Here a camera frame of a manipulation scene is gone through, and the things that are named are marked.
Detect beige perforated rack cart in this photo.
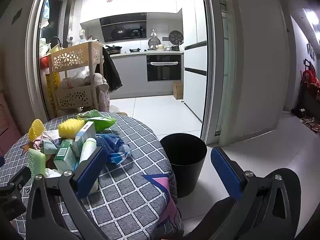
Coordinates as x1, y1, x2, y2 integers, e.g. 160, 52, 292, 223
46, 41, 104, 117

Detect white paper towel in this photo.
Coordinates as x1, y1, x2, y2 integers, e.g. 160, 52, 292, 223
44, 168, 62, 179

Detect yellow ridged sponge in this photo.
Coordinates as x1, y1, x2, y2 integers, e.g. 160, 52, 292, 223
58, 119, 86, 139

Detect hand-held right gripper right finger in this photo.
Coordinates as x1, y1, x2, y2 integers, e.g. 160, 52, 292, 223
210, 146, 302, 240

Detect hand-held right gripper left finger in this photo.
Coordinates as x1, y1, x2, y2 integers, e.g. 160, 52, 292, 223
25, 146, 108, 240

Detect grey checked tablecloth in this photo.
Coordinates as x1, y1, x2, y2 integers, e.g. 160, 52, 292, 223
0, 111, 184, 240

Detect round flower-patterned tray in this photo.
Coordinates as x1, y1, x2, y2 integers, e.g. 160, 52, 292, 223
169, 30, 184, 45

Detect light green sponge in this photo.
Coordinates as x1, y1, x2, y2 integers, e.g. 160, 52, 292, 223
28, 148, 46, 180

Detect blue plastic bag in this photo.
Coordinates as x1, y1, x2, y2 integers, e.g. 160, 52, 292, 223
96, 133, 132, 165

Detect mint green box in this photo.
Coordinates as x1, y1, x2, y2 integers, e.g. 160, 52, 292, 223
53, 139, 78, 173

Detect pink floral cloth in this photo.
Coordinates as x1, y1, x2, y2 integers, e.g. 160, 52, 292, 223
84, 74, 110, 112

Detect cardboard box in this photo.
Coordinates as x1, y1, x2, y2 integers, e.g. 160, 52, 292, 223
173, 81, 184, 100

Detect white and blue box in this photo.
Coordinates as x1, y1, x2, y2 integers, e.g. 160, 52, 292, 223
74, 121, 97, 153

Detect grey kitchen counter cabinet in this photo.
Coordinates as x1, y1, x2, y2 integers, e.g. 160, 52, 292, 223
107, 50, 184, 100

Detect yellow packet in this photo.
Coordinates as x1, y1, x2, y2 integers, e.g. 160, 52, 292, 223
46, 71, 60, 105

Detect white tissue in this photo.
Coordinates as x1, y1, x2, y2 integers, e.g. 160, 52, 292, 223
43, 130, 62, 141

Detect round metal steamer rack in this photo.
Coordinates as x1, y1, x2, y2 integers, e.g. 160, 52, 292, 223
148, 37, 161, 50

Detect white refrigerator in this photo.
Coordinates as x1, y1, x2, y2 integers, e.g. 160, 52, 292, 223
184, 42, 208, 123

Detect wall picture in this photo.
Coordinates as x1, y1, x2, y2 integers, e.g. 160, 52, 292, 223
306, 41, 317, 62

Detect grey-green wrapper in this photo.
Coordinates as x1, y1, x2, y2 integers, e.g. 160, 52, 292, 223
40, 139, 60, 155

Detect black range hood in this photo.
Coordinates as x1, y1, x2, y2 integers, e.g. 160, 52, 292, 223
99, 13, 147, 43

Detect black built-in oven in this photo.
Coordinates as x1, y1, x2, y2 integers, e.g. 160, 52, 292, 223
146, 54, 182, 82

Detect white plastic bottle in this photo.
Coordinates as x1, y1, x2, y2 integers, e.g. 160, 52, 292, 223
79, 138, 99, 193

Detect black wok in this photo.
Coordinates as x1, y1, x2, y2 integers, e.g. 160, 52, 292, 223
105, 45, 123, 55

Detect white wall cabinets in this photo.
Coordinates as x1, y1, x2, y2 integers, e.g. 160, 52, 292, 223
55, 0, 208, 46

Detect black hanging cloth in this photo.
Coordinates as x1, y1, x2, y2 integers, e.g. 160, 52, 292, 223
102, 47, 123, 93

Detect black kitchen faucet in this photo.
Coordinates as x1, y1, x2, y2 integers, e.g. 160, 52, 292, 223
49, 37, 63, 48

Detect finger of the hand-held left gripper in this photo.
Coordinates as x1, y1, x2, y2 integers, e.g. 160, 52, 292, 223
0, 166, 31, 198

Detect black trash bin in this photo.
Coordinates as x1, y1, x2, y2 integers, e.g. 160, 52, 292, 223
160, 133, 208, 198

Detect yellow fan-shaped scrubber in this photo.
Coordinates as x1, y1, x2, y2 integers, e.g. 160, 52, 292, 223
28, 119, 47, 142

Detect dark shoes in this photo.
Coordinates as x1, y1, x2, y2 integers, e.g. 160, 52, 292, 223
291, 107, 320, 130

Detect green plastic bag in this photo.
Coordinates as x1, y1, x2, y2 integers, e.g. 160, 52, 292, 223
76, 109, 117, 132

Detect sliding glass door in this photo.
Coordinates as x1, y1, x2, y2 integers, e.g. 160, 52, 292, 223
201, 0, 244, 145

